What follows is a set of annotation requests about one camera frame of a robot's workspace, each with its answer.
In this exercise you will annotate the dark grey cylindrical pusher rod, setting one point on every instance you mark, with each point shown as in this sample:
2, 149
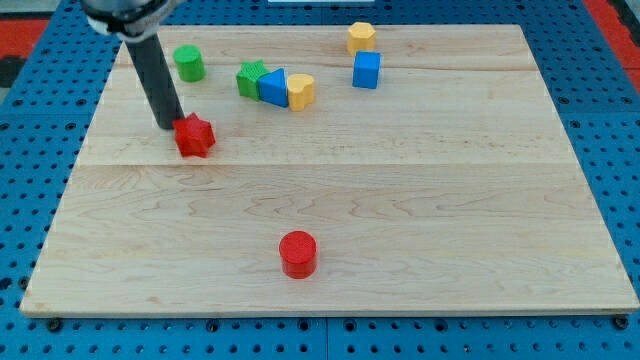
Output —
153, 72

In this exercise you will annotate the red star block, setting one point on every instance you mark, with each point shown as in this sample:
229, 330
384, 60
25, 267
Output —
193, 136

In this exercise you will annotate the green star block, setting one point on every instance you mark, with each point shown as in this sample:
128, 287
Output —
247, 78

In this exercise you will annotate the green cylinder block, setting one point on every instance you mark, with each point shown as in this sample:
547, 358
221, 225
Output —
189, 63

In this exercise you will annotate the blue triangle block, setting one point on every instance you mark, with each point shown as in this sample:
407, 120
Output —
273, 88

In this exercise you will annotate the yellow heart block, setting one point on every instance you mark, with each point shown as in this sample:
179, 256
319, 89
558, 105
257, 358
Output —
300, 91

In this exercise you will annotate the yellow hexagon block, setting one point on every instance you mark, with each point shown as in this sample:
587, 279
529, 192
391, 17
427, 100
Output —
361, 36

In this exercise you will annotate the blue cube block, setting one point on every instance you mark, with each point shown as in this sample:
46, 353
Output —
366, 69

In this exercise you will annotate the red cylinder block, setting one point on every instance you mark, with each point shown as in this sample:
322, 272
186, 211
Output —
298, 253

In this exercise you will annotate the wooden board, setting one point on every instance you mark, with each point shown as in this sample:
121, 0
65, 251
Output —
451, 189

